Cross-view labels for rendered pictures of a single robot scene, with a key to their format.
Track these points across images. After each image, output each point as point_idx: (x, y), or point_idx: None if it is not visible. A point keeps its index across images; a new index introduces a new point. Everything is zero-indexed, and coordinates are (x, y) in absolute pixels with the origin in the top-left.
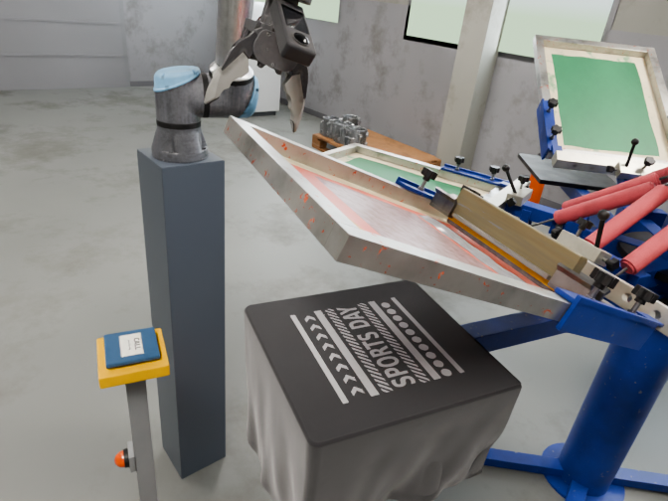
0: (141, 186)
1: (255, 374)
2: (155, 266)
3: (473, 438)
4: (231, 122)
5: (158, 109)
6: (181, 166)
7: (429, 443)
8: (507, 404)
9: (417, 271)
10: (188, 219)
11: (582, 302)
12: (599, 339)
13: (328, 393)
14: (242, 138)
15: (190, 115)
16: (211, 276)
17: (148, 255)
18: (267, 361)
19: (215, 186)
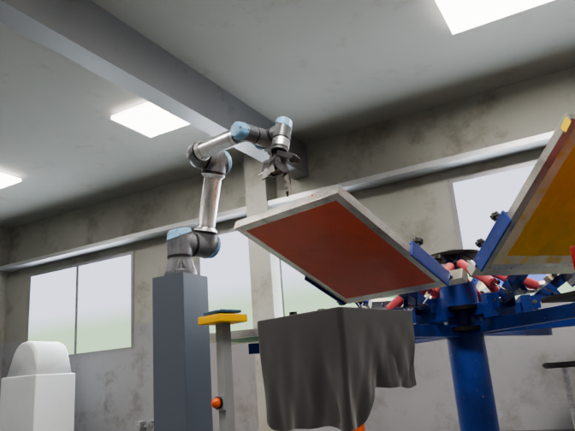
0: (155, 300)
1: (277, 347)
2: (166, 353)
3: (403, 340)
4: (240, 221)
5: (173, 247)
6: (190, 274)
7: (384, 334)
8: (409, 321)
9: (358, 206)
10: (193, 308)
11: (414, 243)
12: (429, 268)
13: None
14: (254, 217)
15: (190, 250)
16: (204, 356)
17: (157, 351)
18: (291, 316)
19: (204, 291)
